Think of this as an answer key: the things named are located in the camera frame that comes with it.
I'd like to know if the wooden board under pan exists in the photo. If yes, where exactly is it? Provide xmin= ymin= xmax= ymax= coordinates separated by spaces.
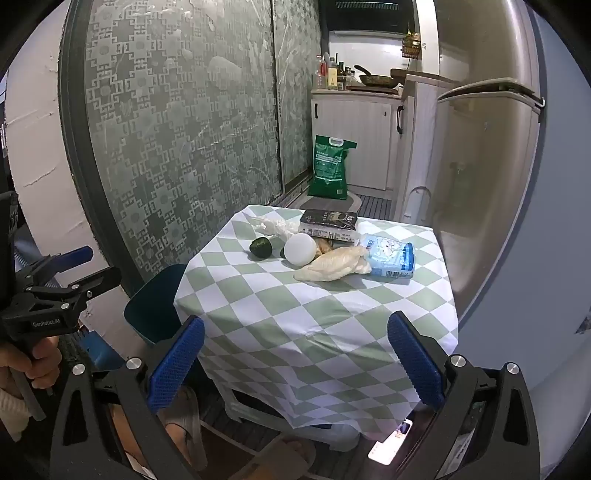
xmin=345 ymin=84 xmax=400 ymax=96

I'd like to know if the green rice bag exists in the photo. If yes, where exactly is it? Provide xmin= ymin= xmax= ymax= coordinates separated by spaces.
xmin=307 ymin=135 xmax=358 ymax=200

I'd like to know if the beige slipper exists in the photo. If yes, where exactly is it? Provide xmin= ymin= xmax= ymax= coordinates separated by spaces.
xmin=159 ymin=387 xmax=209 ymax=472
xmin=230 ymin=435 xmax=318 ymax=480

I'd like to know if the grey striped floor mat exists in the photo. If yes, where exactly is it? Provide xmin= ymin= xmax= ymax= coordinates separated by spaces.
xmin=358 ymin=194 xmax=394 ymax=219

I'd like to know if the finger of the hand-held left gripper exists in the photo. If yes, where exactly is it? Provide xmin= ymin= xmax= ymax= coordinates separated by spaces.
xmin=18 ymin=267 xmax=123 ymax=306
xmin=16 ymin=246 xmax=94 ymax=283

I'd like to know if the white tissue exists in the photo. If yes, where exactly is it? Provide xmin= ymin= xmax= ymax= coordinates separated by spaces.
xmin=250 ymin=215 xmax=302 ymax=239

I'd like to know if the wooden cutting board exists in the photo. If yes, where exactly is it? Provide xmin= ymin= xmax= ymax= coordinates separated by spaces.
xmin=390 ymin=68 xmax=462 ymax=85

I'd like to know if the white plastic bag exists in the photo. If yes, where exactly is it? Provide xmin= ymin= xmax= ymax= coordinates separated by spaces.
xmin=294 ymin=246 xmax=373 ymax=282

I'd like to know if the white round lid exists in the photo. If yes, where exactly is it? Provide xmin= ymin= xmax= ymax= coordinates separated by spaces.
xmin=283 ymin=233 xmax=318 ymax=267

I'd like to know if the blue white plastic packet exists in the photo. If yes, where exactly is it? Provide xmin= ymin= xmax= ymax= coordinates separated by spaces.
xmin=359 ymin=233 xmax=415 ymax=280

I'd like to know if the blue plastic object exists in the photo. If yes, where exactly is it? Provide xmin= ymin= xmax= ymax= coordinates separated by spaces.
xmin=84 ymin=329 xmax=126 ymax=371

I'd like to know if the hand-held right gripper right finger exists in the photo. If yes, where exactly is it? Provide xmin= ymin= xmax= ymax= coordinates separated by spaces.
xmin=387 ymin=311 xmax=542 ymax=480

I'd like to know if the wall wire rack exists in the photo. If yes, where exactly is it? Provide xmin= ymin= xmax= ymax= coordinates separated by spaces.
xmin=402 ymin=31 xmax=424 ymax=59

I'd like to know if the white kitchen cabinet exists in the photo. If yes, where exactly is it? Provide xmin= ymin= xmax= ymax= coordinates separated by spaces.
xmin=310 ymin=89 xmax=403 ymax=191

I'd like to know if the dark frying pan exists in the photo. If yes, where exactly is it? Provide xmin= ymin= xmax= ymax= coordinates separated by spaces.
xmin=353 ymin=65 xmax=402 ymax=89

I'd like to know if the silver refrigerator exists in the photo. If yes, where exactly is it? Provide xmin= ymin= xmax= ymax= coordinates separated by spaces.
xmin=431 ymin=0 xmax=546 ymax=324

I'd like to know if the black range hood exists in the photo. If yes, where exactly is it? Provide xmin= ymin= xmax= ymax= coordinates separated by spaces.
xmin=318 ymin=0 xmax=419 ymax=34

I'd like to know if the patterned frosted glass sliding door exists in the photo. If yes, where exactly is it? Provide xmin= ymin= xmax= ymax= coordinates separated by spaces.
xmin=59 ymin=0 xmax=321 ymax=284

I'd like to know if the teal plastic trash bin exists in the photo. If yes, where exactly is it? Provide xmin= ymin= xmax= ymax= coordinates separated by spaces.
xmin=123 ymin=264 xmax=205 ymax=348

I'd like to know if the plastic stool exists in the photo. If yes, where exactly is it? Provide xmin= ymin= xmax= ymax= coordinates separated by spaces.
xmin=221 ymin=381 xmax=362 ymax=452

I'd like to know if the person's left hand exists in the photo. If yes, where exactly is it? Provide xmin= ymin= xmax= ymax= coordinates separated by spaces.
xmin=0 ymin=333 xmax=63 ymax=394

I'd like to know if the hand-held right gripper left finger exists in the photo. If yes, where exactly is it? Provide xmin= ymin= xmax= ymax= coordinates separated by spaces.
xmin=48 ymin=316 xmax=206 ymax=480

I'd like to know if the cluster of condiment bottles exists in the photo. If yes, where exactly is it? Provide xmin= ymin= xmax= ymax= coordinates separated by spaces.
xmin=314 ymin=52 xmax=355 ymax=91

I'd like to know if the oval grey pink mat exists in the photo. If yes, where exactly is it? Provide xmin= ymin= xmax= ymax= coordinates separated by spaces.
xmin=295 ymin=194 xmax=362 ymax=212

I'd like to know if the green white checkered tablecloth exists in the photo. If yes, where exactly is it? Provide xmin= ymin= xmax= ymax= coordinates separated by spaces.
xmin=174 ymin=204 xmax=459 ymax=445

